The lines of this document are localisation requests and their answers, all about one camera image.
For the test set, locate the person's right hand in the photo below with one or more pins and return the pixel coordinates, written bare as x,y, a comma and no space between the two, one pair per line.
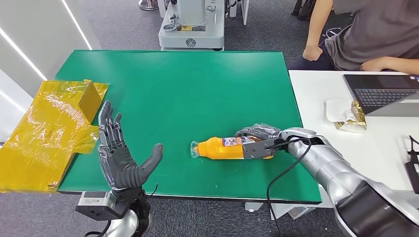
312,53

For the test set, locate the person's left hand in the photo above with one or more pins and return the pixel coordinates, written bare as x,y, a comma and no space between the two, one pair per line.
373,64

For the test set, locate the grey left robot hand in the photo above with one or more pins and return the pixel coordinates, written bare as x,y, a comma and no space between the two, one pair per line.
119,170

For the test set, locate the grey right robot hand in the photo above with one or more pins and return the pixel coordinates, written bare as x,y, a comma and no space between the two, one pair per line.
257,150

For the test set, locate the orange plastic bottle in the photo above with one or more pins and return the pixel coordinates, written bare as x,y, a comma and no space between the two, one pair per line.
216,149

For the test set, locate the person's left forearm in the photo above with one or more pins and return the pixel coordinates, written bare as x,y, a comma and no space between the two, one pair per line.
404,64

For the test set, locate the person's right forearm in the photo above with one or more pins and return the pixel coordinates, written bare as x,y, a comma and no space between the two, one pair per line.
317,24

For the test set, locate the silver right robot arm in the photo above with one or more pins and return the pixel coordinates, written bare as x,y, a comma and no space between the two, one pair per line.
330,170

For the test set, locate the dark grey laptop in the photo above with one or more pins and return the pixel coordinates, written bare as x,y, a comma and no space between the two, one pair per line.
376,89

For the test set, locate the person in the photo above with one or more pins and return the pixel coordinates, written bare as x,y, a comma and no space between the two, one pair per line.
376,29

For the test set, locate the gold foil packet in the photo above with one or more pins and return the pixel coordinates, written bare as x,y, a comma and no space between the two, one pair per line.
357,118

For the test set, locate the white paper tissue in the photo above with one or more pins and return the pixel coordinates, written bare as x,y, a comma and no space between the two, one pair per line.
334,110

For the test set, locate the grey table foot plate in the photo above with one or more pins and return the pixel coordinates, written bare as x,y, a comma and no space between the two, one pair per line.
299,213

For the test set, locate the yellow taped cardboard box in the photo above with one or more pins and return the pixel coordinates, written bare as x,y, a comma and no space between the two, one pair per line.
46,140

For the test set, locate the black power adapter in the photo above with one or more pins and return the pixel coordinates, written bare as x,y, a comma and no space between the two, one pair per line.
413,175

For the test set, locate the grey machine base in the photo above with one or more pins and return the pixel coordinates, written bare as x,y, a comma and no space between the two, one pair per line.
191,32

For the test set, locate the chrome chair base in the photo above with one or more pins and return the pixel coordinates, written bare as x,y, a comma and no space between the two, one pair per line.
148,4

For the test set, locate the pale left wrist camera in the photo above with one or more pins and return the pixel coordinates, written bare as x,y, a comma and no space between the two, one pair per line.
93,204

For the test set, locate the white stand frame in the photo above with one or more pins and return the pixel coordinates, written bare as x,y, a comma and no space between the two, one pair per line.
244,11

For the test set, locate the white wall light strip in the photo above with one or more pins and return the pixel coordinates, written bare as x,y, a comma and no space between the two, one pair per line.
23,56
77,25
11,101

